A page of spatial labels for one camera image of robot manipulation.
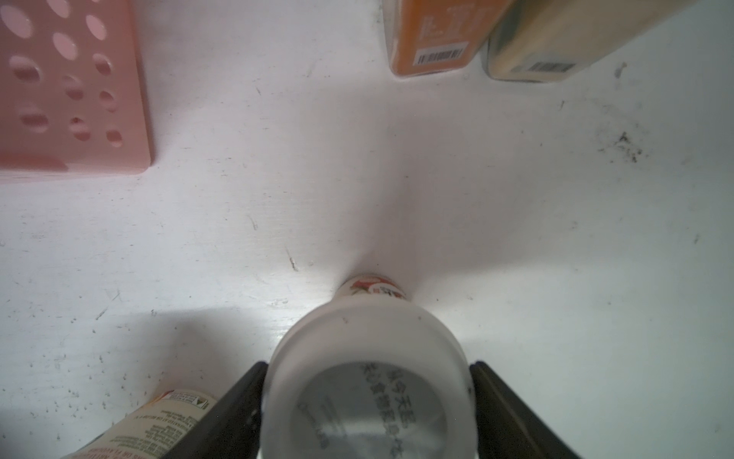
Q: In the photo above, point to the beige spice bottle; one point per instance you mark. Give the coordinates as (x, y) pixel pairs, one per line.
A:
(548, 41)

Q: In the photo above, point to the white yogurt bottle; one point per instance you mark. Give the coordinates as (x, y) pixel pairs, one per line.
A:
(369, 374)
(153, 429)

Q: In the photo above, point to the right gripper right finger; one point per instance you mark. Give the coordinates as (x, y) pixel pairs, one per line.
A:
(507, 427)

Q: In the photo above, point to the pink plastic basket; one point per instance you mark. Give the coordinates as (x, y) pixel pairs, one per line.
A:
(72, 100)

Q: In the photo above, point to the orange spice bottle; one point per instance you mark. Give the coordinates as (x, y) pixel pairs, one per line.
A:
(433, 36)

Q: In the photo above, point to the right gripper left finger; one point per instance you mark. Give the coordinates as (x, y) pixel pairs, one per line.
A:
(231, 429)

